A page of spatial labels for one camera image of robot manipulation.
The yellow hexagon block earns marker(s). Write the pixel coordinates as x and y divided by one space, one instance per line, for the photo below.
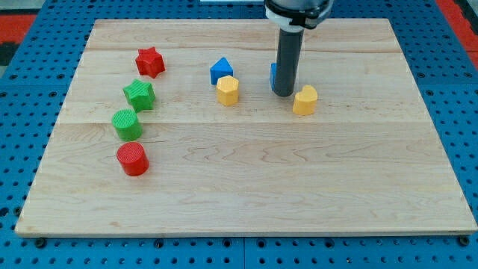
227 90

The wooden board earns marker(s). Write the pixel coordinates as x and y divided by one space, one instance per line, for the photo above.
367 162

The yellow heart block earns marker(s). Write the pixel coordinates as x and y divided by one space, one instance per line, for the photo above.
305 101

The green star block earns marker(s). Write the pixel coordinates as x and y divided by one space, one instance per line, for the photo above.
140 95

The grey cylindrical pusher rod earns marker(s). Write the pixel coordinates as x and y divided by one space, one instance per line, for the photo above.
287 59

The red star block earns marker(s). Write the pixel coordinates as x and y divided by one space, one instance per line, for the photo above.
150 62

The red cylinder block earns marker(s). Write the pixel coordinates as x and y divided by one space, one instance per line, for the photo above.
132 158

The blue cube block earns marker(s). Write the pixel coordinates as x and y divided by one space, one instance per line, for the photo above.
272 76

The green cylinder block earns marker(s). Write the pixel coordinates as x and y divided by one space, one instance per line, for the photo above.
127 125

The blue triangle block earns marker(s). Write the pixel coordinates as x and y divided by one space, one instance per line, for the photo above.
220 69

